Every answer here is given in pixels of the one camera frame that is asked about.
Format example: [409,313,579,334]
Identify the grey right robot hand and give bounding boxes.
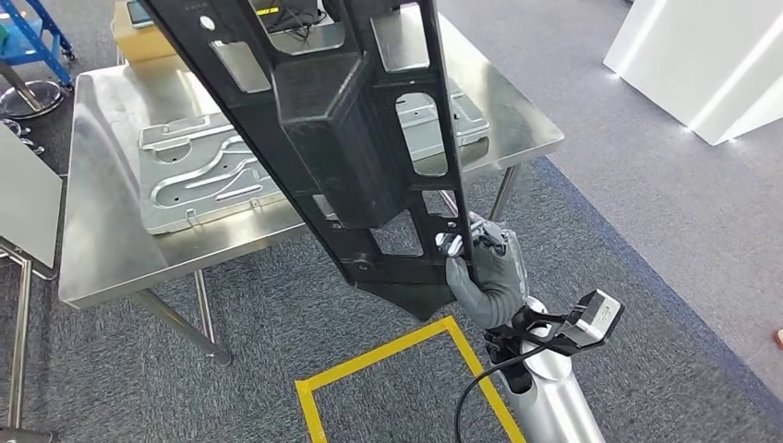
[435,211,528,330]

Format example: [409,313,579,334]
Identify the black plastic frame part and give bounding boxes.
[141,0,479,322]

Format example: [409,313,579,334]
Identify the steel workbench table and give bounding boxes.
[57,12,565,368]

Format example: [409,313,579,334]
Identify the white angular block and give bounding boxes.
[602,0,783,147]

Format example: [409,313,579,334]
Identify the stamped grey metal plate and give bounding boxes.
[137,91,492,236]

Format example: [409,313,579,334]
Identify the cardboard box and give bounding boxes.
[111,0,178,66]

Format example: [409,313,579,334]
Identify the white flat panel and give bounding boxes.
[0,125,64,270]

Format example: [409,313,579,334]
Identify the blue wheeled rack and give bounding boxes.
[0,0,76,87]

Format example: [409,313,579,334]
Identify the black camera bracket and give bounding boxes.
[484,304,588,394]

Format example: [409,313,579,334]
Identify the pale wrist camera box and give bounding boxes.
[561,289,625,350]

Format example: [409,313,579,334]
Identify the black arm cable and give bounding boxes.
[453,345,555,443]

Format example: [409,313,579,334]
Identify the chrome stanchion post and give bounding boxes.
[0,61,66,120]

